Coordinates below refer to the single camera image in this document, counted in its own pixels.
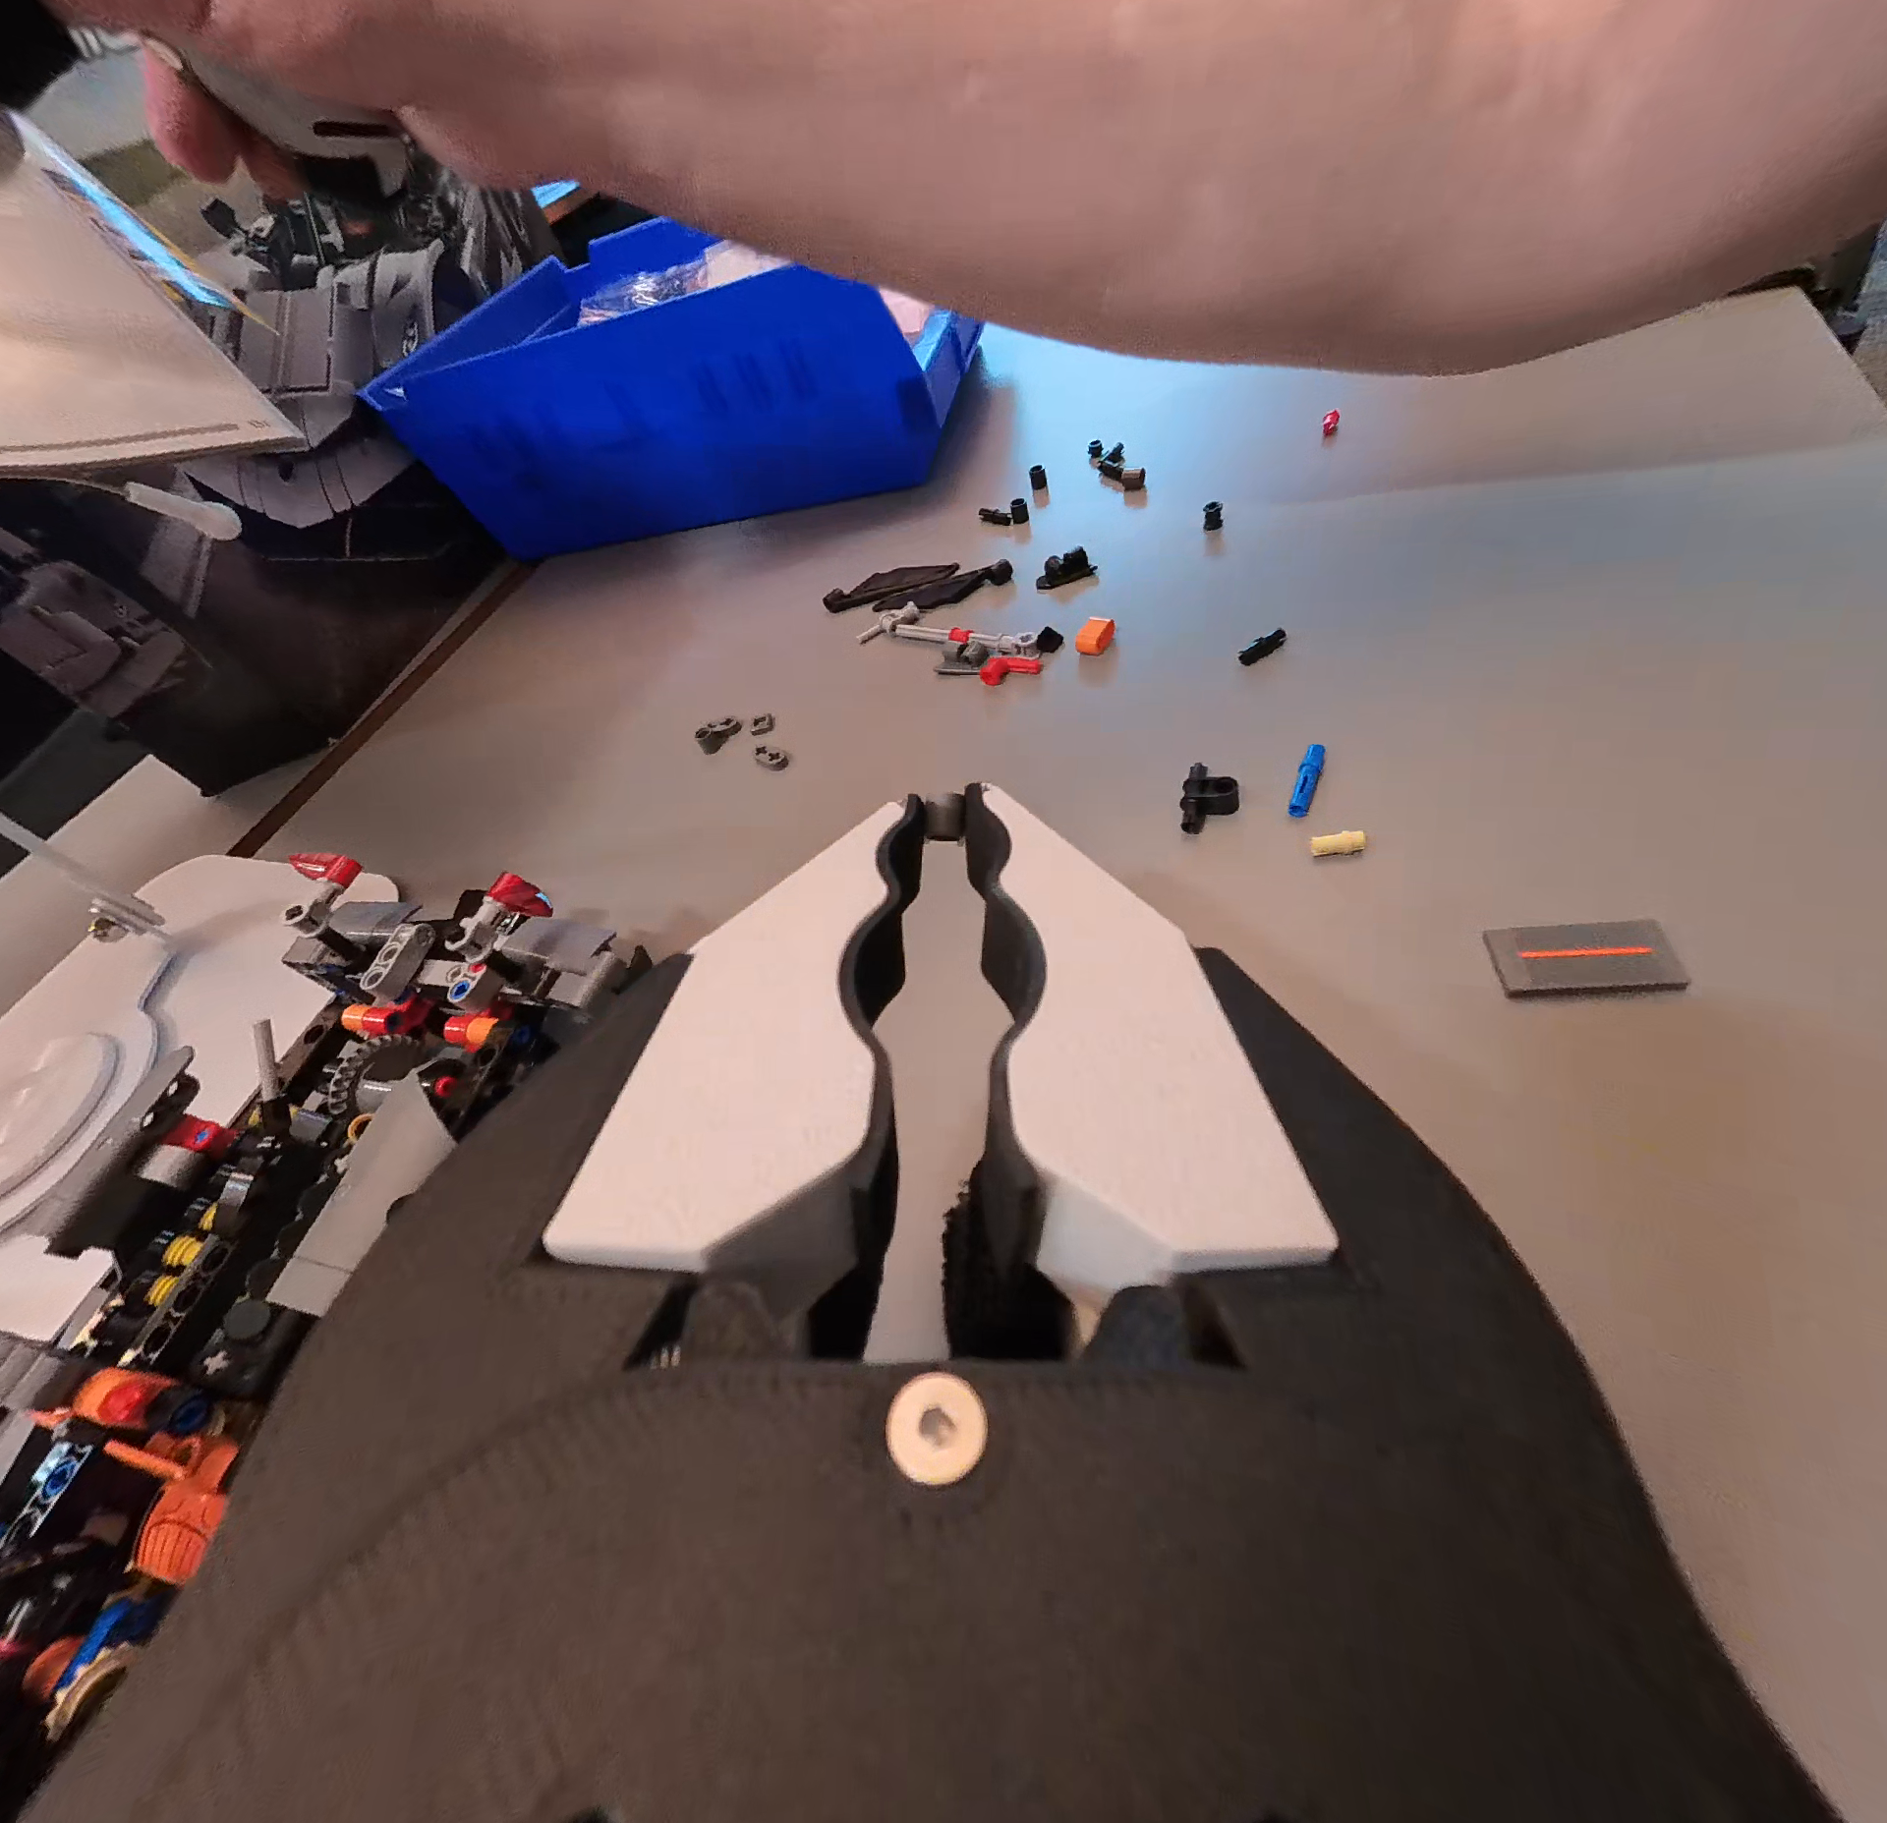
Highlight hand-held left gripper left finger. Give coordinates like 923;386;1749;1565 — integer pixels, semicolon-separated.
543;798;928;1361

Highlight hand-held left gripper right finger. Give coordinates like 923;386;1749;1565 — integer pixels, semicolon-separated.
963;783;1341;1361

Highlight lego instruction booklet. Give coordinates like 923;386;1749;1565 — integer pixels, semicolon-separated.
0;105;316;475

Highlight person's right forearm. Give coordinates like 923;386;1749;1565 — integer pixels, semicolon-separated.
590;0;1887;381

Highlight scattered small black lego pieces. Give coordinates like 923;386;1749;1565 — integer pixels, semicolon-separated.
976;439;1289;839

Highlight large lego vehicle chassis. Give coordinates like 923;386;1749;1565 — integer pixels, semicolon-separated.
0;851;659;1759

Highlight dark printed lego box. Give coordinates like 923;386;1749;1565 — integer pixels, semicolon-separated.
0;178;590;802

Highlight grey and red lego rods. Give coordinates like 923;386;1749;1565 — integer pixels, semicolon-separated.
859;604;1067;690

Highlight black lego wing panels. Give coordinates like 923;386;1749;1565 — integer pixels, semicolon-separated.
822;558;1016;617

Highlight person's right hand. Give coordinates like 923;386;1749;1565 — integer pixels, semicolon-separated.
0;0;636;210

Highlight clear plastic parts bags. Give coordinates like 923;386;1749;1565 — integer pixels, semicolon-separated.
575;249;966;381

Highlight dark grey tile orange stripe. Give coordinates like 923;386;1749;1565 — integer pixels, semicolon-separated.
1481;917;1691;1004

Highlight blue plastic bin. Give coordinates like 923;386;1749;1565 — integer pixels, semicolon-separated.
359;218;987;565

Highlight white metal book stand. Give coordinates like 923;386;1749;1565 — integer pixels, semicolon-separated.
0;483;404;1355

